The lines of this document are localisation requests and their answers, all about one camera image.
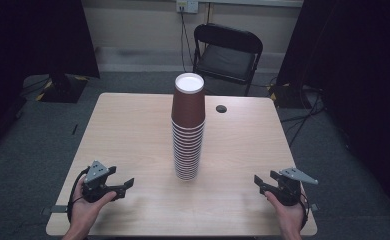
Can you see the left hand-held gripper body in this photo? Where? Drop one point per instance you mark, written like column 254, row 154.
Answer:
column 94, row 186

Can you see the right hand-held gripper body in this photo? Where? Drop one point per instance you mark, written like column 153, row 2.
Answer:
column 291, row 190

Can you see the stack of brown paper cups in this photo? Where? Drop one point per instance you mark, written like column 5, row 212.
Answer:
column 188, row 110

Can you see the person's right hand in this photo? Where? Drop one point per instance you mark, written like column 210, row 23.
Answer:
column 288, row 216

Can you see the person's left hand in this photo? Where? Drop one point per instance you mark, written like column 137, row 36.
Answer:
column 83, row 213

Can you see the black stand base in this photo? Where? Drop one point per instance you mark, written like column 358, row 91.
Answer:
column 63, row 88
column 284, row 96

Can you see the black table grommet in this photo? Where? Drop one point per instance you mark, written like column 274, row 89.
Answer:
column 221, row 108

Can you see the black curtain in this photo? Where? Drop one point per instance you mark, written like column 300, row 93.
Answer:
column 359, row 83

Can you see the black folding chair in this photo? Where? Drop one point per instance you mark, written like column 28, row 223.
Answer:
column 228, row 58

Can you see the white wall outlet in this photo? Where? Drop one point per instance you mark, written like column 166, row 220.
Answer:
column 187, row 6

